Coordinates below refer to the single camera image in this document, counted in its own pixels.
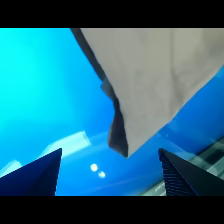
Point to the grey garment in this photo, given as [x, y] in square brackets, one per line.
[150, 80]

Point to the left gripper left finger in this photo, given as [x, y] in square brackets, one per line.
[40, 176]

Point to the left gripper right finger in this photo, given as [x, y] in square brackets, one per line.
[186, 178]

